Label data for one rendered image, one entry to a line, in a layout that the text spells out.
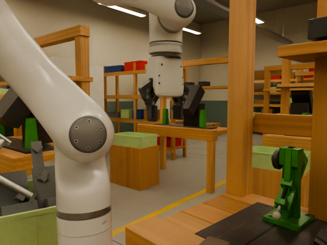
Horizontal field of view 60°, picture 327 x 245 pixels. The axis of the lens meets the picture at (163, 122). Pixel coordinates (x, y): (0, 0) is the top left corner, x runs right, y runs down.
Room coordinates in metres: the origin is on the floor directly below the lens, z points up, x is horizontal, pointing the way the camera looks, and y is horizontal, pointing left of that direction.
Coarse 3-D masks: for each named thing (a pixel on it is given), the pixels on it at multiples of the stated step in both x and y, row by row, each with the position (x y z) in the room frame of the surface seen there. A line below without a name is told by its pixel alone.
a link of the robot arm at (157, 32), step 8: (152, 16) 0.71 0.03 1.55; (152, 24) 0.71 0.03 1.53; (160, 24) 0.68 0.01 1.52; (152, 32) 0.71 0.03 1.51; (160, 32) 0.69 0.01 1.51; (168, 32) 0.69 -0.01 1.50; (176, 32) 0.70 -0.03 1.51; (152, 40) 0.71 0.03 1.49; (160, 40) 0.69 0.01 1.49; (168, 40) 0.69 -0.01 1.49; (176, 40) 0.70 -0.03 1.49
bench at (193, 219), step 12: (204, 204) 1.22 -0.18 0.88; (216, 204) 1.22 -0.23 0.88; (228, 204) 1.22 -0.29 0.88; (240, 204) 1.22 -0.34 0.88; (252, 204) 1.22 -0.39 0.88; (168, 216) 1.09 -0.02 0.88; (180, 216) 1.09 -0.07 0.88; (192, 216) 1.09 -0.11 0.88; (204, 216) 1.09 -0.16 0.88; (216, 216) 1.09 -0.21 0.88; (192, 228) 0.98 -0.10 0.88
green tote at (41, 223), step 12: (12, 216) 0.91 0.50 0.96; (24, 216) 0.93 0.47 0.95; (36, 216) 0.95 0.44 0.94; (48, 216) 0.98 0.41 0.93; (0, 228) 0.89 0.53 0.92; (12, 228) 0.91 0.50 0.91; (24, 228) 0.93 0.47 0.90; (36, 228) 0.95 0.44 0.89; (48, 228) 0.97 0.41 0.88; (0, 240) 0.89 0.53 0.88; (12, 240) 0.91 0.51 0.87; (24, 240) 0.93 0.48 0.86; (36, 240) 0.95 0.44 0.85; (48, 240) 0.97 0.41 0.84
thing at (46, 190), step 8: (32, 144) 1.24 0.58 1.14; (40, 144) 1.26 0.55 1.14; (32, 152) 1.23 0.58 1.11; (40, 152) 1.25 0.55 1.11; (32, 160) 1.22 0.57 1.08; (40, 160) 1.24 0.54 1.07; (32, 168) 1.21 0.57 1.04; (40, 168) 1.23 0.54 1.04; (48, 168) 1.24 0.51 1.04; (48, 176) 1.23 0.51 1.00; (40, 184) 1.21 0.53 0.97; (48, 184) 1.22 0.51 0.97; (40, 192) 1.20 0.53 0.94; (48, 192) 1.21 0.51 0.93; (40, 200) 1.19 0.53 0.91; (48, 200) 1.15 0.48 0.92; (40, 208) 1.18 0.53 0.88
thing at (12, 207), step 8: (8, 176) 1.16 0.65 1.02; (16, 176) 1.18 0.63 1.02; (24, 176) 1.20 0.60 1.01; (24, 184) 1.19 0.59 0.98; (0, 192) 1.12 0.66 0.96; (8, 192) 1.14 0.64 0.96; (0, 200) 1.11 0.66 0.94; (8, 200) 1.13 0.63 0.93; (24, 200) 1.16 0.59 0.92; (0, 208) 1.07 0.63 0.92; (8, 208) 1.07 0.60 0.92; (16, 208) 1.09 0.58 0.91; (24, 208) 1.10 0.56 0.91; (32, 208) 1.12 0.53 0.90; (0, 216) 1.07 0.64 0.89
